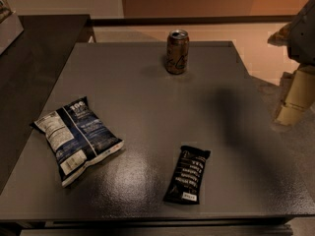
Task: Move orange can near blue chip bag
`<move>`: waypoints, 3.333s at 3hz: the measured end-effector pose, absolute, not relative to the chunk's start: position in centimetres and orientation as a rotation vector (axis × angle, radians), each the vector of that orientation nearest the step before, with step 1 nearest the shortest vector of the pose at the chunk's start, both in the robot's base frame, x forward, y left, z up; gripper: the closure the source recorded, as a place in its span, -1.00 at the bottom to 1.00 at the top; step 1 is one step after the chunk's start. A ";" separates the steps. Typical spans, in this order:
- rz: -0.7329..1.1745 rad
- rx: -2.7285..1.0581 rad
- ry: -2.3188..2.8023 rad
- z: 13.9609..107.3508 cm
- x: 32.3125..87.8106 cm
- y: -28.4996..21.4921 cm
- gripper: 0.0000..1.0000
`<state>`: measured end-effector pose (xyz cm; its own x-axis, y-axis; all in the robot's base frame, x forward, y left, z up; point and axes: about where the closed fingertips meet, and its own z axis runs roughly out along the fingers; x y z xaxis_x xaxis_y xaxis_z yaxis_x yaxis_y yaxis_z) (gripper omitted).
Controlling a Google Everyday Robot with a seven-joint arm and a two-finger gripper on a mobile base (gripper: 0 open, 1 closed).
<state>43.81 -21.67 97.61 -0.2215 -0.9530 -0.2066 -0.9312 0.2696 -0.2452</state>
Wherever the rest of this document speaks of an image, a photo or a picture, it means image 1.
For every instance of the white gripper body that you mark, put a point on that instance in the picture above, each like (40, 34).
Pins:
(303, 38)

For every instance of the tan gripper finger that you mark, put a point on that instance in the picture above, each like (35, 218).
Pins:
(280, 37)
(299, 95)

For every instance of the orange soda can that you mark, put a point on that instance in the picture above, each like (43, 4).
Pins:
(177, 51)

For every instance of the blue chip bag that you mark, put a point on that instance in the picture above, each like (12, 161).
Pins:
(78, 139)

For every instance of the black snack bar wrapper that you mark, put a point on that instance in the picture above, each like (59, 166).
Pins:
(185, 184)

